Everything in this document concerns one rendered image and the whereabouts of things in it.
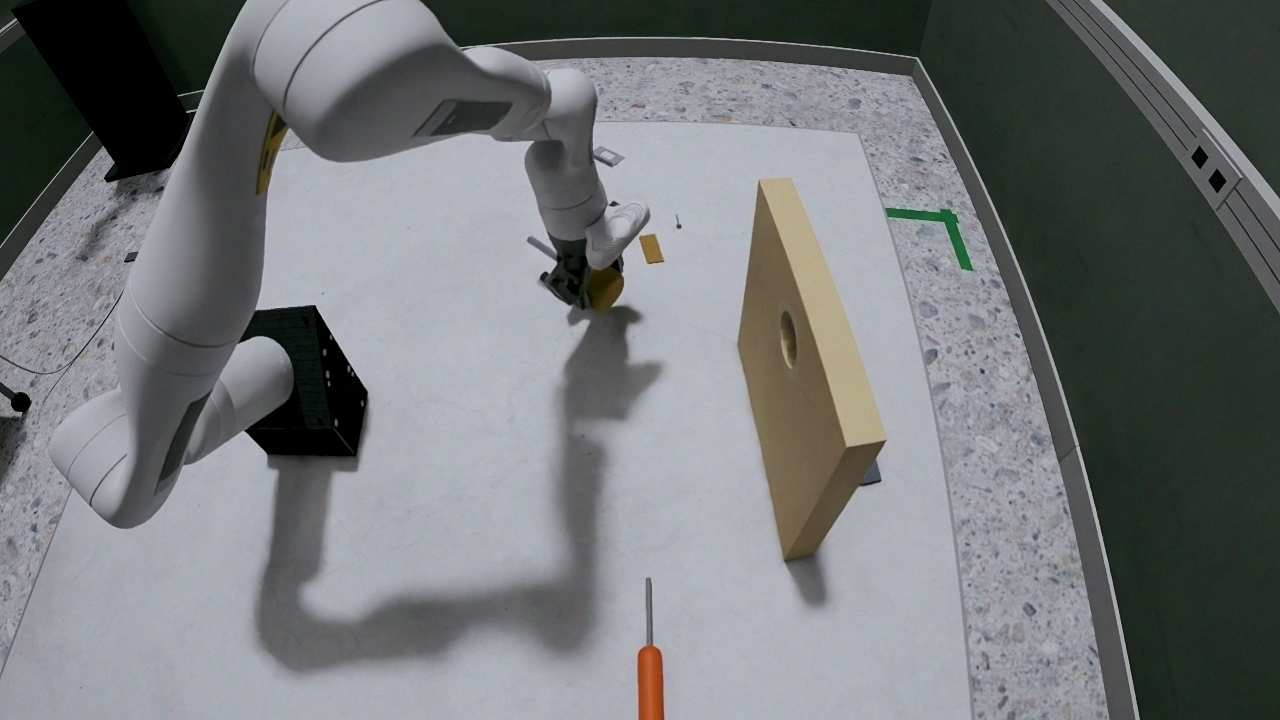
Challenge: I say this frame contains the tan wooden door panel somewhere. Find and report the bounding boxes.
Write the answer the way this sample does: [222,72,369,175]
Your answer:
[737,178,887,560]

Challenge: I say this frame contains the orange-handled screwdriver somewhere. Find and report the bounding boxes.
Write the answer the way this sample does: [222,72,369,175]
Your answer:
[637,577,664,720]

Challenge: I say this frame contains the tan rectangular plate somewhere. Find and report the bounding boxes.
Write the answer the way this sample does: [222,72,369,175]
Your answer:
[639,234,664,265]

